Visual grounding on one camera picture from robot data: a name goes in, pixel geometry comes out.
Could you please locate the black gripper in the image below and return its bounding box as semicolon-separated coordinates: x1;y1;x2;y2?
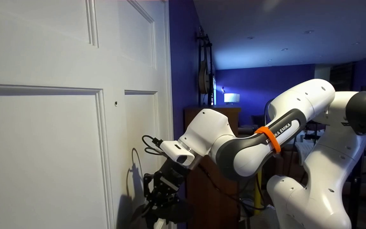
143;158;190;216

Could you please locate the lit white wall lamp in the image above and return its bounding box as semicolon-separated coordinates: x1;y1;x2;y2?
223;92;242;104

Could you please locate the brown wooden cabinet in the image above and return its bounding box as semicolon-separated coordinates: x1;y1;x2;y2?
182;106;263;229

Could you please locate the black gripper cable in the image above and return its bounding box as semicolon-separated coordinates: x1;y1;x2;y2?
200;163;273;214

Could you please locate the dark metal wall ornament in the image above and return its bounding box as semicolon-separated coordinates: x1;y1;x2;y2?
195;27;218;107

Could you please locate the yellow upright post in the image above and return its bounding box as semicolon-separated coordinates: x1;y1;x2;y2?
253;176;265;206

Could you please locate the orange arm strap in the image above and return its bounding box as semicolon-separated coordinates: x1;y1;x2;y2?
254;125;284;155

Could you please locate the white panel door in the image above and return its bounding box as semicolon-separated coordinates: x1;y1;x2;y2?
0;0;174;229

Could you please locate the thin black camera cable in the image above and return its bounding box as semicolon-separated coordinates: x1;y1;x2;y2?
141;134;164;157

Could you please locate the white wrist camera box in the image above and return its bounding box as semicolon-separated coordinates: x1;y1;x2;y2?
159;139;197;167

